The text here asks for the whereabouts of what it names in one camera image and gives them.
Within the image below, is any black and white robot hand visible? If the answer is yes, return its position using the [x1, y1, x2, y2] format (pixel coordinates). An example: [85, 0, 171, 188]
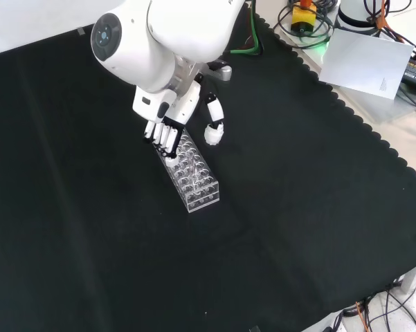
[131, 73, 226, 167]

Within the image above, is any clear glass test tube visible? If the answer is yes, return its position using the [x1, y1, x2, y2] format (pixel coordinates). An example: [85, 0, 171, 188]
[189, 156, 200, 192]

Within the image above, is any clear test tube rack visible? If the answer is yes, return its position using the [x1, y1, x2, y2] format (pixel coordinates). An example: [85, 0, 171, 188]
[157, 129, 219, 214]

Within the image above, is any black bench cloth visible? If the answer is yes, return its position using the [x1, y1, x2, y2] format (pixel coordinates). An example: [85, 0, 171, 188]
[0, 6, 416, 332]

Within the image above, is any yellow stop button box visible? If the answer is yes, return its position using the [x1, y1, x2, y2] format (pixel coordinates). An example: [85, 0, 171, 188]
[291, 0, 318, 35]

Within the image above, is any pale board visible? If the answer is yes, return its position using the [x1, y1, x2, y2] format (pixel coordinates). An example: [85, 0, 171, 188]
[318, 28, 415, 101]

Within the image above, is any black power adapter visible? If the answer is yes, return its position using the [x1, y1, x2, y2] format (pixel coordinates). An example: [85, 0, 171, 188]
[399, 57, 416, 93]

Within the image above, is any white table leg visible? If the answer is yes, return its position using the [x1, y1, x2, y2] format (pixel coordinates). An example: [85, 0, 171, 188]
[400, 261, 416, 295]

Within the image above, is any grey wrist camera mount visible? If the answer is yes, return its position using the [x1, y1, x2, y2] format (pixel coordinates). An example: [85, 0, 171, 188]
[207, 60, 233, 82]

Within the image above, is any green cable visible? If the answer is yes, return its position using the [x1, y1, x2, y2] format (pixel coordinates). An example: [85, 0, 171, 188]
[230, 0, 266, 57]

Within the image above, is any black cable loop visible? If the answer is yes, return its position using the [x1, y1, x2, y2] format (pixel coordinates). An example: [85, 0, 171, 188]
[278, 0, 335, 49]

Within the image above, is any orange cable on arm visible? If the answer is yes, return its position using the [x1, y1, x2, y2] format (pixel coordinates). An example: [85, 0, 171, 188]
[373, 0, 411, 45]

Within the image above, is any orange floor cable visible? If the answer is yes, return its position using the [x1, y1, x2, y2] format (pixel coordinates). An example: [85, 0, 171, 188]
[354, 299, 373, 332]

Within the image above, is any black floor cable bundle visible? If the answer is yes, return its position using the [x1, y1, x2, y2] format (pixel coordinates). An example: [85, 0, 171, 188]
[341, 280, 416, 332]

